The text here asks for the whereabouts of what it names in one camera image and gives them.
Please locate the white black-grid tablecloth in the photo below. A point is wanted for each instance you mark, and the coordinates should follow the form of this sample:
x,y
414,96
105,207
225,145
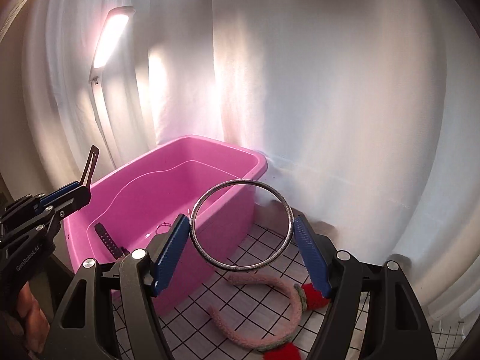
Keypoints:
x,y
195,326

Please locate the white floor lamp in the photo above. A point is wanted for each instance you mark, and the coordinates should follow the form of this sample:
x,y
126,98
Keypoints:
x,y
112,33

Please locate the black wristwatch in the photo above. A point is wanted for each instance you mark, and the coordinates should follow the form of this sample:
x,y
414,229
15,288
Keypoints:
x,y
107,242

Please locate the white curtain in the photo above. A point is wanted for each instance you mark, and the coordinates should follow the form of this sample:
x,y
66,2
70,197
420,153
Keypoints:
x,y
337,101

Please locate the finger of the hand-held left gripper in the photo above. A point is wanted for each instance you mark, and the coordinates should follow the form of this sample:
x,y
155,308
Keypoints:
x,y
63,191
75,200

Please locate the silver bangle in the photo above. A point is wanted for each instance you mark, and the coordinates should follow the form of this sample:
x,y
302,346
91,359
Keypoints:
x,y
240,182

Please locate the pink plastic tub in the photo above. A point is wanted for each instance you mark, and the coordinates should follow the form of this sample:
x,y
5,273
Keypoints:
x,y
210,165

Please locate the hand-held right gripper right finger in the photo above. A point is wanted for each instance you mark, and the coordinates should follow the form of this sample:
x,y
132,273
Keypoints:
x,y
311,258

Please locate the pink headband with red strawberries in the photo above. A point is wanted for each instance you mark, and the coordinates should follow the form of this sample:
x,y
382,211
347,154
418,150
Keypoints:
x,y
296,311

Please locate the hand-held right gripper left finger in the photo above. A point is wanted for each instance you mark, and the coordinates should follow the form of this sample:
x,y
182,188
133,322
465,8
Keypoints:
x,y
170,255

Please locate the person's left hand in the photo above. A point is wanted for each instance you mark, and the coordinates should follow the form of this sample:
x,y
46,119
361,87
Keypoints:
x,y
33,318

